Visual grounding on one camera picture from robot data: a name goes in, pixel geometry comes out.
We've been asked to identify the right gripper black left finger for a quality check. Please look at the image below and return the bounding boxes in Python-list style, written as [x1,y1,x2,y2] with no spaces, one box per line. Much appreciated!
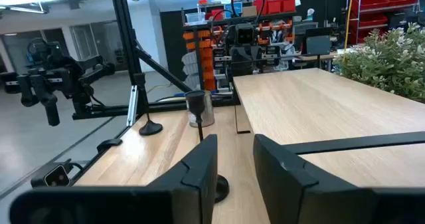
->
[147,134,218,224]

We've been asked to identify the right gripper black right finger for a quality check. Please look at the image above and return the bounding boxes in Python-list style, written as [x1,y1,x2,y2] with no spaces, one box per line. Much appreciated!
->
[253,134,377,224]

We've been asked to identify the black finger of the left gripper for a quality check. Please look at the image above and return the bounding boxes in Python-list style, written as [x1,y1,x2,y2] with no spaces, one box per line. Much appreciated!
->
[246,63,262,77]
[231,63,246,77]

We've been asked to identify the glass scented candle jar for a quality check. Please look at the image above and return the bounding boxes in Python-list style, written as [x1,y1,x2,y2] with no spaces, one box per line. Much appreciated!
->
[188,90,216,128]

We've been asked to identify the black candle stick holder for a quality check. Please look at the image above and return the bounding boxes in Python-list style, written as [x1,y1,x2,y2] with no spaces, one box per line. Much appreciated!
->
[185,90,230,204]
[133,72,164,137]

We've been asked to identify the storage rack with orange bins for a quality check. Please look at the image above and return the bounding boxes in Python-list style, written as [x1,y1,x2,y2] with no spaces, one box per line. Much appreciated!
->
[181,7,298,92]

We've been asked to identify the brown cardboard box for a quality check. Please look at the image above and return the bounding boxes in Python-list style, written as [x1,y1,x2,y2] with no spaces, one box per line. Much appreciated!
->
[242,5,258,18]

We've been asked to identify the small red storage bin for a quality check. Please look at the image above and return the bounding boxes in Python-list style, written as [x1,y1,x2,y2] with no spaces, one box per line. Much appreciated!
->
[267,0,283,15]
[254,0,269,15]
[281,0,297,13]

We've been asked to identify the clear plastic bin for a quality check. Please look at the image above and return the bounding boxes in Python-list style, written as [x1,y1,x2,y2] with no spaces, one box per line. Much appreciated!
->
[185,11,207,24]

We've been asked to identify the dark computer monitor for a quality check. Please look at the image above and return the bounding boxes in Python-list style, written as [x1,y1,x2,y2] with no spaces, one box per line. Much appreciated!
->
[305,27,332,56]

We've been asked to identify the black table clamp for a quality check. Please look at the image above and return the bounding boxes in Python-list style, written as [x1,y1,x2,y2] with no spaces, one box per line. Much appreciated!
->
[96,138,124,153]

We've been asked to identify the red bin shelf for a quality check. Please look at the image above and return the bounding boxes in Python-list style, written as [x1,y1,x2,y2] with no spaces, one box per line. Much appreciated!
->
[345,0,421,47]

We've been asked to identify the green potted plant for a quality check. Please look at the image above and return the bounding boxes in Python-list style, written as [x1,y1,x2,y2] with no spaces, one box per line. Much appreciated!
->
[333,22,425,104]

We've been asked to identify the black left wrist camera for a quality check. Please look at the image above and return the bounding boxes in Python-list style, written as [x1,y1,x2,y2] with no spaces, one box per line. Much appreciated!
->
[235,23,255,46]

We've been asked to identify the silver metal bracket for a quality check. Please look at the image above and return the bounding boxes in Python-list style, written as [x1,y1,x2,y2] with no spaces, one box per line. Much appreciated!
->
[127,85,139,127]

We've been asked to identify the yellow hanging cable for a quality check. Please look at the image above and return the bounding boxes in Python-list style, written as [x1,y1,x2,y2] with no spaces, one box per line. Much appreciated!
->
[343,0,355,52]

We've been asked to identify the black aluminium rig frame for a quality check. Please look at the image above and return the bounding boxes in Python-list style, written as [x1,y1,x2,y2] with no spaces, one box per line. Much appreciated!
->
[66,0,242,188]

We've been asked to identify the black table-level camera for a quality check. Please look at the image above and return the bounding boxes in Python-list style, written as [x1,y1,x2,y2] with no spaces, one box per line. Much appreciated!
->
[31,162,74,188]

